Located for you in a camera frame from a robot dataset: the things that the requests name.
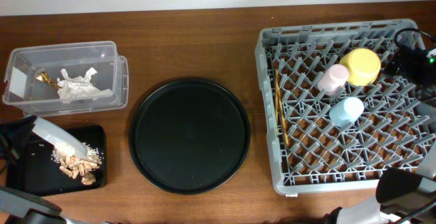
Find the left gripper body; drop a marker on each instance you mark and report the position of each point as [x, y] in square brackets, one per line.
[9, 152]

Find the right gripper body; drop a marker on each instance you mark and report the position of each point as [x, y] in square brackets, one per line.
[415, 65]

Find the yellow bowl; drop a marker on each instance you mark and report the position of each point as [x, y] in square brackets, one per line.
[363, 66]

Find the grey plate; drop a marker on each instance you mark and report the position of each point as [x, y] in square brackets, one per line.
[58, 137]

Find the brown snack wrapper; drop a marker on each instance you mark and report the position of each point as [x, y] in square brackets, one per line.
[43, 77]

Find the food scraps pile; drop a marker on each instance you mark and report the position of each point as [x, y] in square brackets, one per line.
[75, 167]

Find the white napkin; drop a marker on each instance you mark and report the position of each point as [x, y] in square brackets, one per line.
[78, 87]

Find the pink cup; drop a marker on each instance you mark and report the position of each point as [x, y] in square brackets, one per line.
[333, 79]

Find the blue cup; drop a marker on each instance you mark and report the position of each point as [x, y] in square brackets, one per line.
[346, 111]

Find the wooden chopstick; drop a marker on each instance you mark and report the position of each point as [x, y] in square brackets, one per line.
[276, 101]
[283, 122]

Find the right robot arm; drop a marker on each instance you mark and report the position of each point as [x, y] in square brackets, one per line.
[402, 196]

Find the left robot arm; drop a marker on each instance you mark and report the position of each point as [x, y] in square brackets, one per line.
[24, 207]

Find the grey dishwasher rack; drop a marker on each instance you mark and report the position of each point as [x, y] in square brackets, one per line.
[392, 131]

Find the black rectangular tray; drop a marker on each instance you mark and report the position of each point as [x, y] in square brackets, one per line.
[37, 172]

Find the clear plastic bin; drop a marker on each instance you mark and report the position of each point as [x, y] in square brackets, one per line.
[32, 96]

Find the black round tray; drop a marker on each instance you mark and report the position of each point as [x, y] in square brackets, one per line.
[189, 136]

